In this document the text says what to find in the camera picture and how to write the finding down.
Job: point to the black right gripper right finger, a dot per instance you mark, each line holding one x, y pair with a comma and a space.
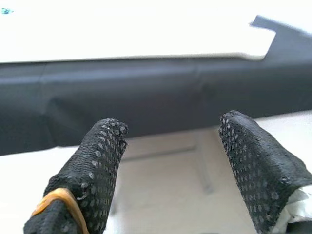
256, 170

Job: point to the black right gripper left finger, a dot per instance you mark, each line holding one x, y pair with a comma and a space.
97, 170

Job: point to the tan rubber band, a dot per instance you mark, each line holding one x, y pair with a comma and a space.
61, 192

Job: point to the black table cloth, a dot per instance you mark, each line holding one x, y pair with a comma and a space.
146, 97

